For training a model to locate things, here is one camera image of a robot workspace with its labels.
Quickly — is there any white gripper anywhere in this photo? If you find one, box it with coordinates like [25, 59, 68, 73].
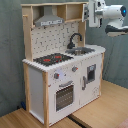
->
[88, 0, 106, 27]

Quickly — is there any white microwave door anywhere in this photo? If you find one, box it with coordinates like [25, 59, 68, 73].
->
[82, 3, 89, 22]

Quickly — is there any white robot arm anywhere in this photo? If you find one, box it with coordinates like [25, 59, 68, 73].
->
[88, 0, 128, 37]

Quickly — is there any wooden toy kitchen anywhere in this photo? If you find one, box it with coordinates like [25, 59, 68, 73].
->
[22, 2, 105, 128]

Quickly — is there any black toy faucet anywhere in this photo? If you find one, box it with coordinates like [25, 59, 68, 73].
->
[67, 33, 82, 49]

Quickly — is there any metal sink basin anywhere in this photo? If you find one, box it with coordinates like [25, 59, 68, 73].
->
[65, 47, 95, 56]

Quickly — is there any grey range hood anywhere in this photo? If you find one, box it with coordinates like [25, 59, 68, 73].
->
[35, 5, 64, 27]

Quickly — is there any white fridge door with dispenser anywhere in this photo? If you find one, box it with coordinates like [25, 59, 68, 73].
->
[80, 55, 102, 106]

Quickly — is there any right red stove knob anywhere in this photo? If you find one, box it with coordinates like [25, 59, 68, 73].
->
[72, 66, 78, 72]

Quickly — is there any black stove top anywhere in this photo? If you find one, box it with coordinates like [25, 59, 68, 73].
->
[34, 53, 71, 66]

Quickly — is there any oven door with window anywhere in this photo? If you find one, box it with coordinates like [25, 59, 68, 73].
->
[55, 80, 75, 112]

